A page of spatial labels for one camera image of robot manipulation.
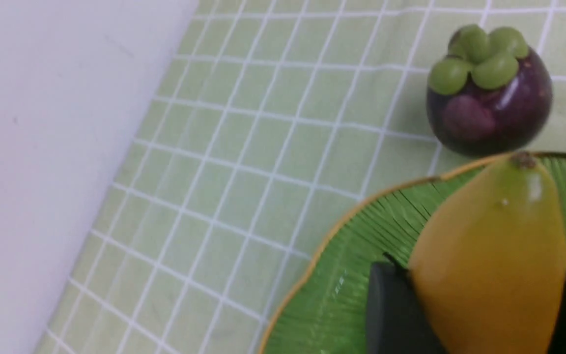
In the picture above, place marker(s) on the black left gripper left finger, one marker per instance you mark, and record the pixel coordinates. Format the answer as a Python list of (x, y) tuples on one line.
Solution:
[(395, 320)]

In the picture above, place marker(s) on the yellow plastic banana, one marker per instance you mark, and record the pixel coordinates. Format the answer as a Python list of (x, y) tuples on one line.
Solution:
[(489, 266)]

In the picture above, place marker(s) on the purple mangosteen toy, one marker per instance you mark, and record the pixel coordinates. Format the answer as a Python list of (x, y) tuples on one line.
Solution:
[(489, 94)]

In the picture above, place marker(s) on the green leaf glass plate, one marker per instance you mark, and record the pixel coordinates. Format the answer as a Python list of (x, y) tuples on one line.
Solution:
[(324, 313)]

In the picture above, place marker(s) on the checkered green tablecloth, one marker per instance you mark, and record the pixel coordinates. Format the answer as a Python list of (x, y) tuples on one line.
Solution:
[(273, 120)]

